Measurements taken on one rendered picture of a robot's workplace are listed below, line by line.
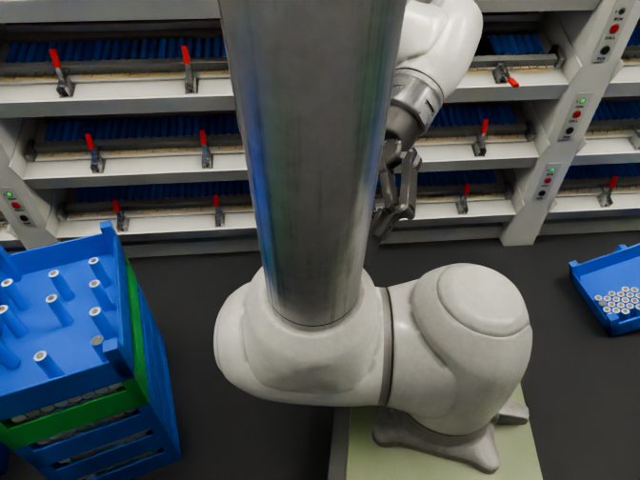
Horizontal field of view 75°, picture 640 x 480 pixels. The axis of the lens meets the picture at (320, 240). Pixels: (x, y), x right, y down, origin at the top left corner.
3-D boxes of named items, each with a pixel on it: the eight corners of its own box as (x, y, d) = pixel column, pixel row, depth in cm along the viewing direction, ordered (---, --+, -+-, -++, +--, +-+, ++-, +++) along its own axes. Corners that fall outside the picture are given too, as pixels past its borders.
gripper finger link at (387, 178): (384, 166, 62) (392, 161, 61) (396, 225, 55) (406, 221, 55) (370, 150, 59) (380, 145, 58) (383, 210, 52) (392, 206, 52)
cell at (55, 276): (73, 299, 74) (58, 274, 69) (62, 303, 73) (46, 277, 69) (74, 292, 75) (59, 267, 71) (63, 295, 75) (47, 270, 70)
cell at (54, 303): (73, 325, 70) (56, 299, 66) (61, 328, 69) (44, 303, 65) (73, 316, 71) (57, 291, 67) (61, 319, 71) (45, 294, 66)
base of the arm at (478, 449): (528, 484, 58) (543, 470, 54) (370, 443, 62) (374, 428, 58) (516, 368, 71) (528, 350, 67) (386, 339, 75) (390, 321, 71)
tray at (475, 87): (559, 98, 101) (582, 66, 92) (307, 108, 97) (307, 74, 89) (533, 42, 109) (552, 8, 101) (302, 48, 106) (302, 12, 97)
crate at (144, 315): (162, 424, 74) (150, 402, 69) (35, 470, 69) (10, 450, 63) (147, 301, 95) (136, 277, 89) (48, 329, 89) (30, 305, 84)
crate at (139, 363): (150, 402, 69) (135, 377, 63) (10, 450, 63) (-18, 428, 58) (136, 277, 89) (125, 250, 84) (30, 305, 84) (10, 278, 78)
